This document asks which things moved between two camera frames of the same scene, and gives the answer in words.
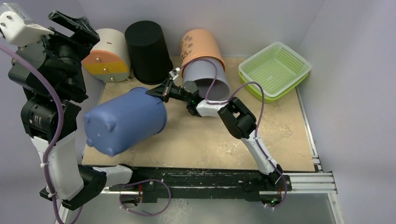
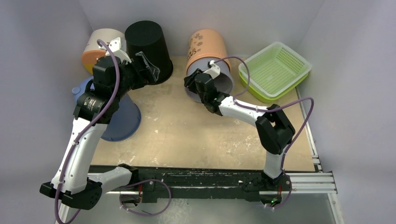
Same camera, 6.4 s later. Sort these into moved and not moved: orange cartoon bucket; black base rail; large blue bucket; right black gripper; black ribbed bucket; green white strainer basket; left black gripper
Moved: right black gripper; orange cartoon bucket; left black gripper; large blue bucket
Not moved: black ribbed bucket; black base rail; green white strainer basket
